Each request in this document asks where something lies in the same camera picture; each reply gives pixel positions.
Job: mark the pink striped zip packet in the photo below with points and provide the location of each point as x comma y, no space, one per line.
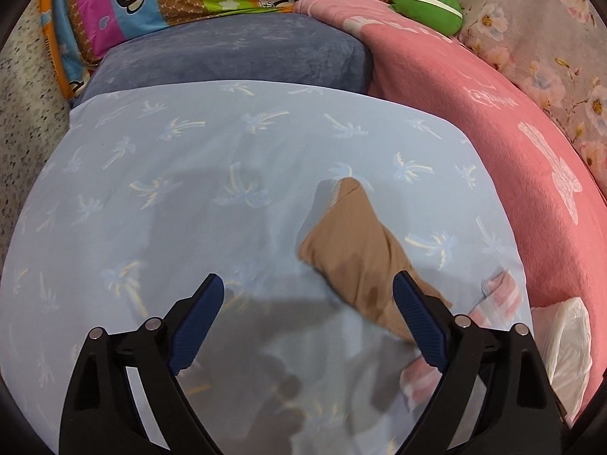
502,294
417,381

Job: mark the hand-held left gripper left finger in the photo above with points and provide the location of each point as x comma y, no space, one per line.
197,322

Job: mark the pink blanket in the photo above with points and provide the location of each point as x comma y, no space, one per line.
474,118

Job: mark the grey speckled mat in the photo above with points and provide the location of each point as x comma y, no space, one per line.
23,104

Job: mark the tan sock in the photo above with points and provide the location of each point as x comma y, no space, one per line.
355,256

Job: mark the blue-grey velvet pillow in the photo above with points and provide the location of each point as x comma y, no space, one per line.
227,52

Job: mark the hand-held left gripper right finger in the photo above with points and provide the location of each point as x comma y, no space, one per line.
419,322

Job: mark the green plush cushion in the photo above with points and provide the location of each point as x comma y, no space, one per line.
422,4

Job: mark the light blue palm-print sheet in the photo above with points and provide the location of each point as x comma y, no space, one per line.
189,189

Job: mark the floral blanket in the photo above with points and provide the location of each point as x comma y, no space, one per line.
545,42

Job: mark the white trash bag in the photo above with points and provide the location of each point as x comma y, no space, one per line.
564,341

